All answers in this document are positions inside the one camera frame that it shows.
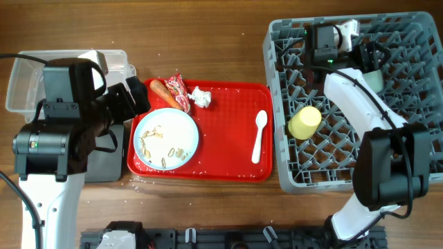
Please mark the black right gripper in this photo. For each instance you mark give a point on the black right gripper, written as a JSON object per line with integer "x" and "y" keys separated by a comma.
{"x": 365, "y": 56}

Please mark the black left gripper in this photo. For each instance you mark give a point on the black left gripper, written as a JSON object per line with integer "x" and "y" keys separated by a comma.
{"x": 127, "y": 109}

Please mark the green bowl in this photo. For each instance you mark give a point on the green bowl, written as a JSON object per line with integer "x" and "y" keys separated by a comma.
{"x": 374, "y": 80}

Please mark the yellow plastic cup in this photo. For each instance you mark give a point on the yellow plastic cup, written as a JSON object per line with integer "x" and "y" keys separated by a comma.
{"x": 305, "y": 123}

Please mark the white plastic spoon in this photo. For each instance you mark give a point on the white plastic spoon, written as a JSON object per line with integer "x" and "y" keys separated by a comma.
{"x": 260, "y": 121}

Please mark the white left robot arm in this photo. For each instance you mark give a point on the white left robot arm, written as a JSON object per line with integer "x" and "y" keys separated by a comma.
{"x": 51, "y": 152}

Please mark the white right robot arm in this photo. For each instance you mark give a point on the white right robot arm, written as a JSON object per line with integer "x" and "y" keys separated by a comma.
{"x": 392, "y": 166}

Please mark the grey dishwasher rack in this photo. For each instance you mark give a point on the grey dishwasher rack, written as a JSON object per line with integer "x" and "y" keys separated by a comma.
{"x": 412, "y": 88}

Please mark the orange carrot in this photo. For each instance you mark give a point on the orange carrot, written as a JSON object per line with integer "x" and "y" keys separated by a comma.
{"x": 159, "y": 88}

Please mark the red snack wrapper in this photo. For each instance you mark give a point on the red snack wrapper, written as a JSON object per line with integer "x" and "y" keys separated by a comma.
{"x": 177, "y": 88}

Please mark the blue plate with rice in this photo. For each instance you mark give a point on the blue plate with rice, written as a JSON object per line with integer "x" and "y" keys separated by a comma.
{"x": 165, "y": 139}

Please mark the crumpled white tissue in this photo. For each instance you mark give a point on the crumpled white tissue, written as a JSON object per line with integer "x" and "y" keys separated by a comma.
{"x": 201, "y": 98}

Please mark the black plastic bin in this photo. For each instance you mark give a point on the black plastic bin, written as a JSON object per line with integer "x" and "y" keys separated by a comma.
{"x": 107, "y": 167}

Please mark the red plastic tray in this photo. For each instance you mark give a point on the red plastic tray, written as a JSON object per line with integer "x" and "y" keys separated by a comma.
{"x": 227, "y": 132}

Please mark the clear plastic bin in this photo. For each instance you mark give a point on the clear plastic bin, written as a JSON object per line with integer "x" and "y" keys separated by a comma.
{"x": 26, "y": 87}

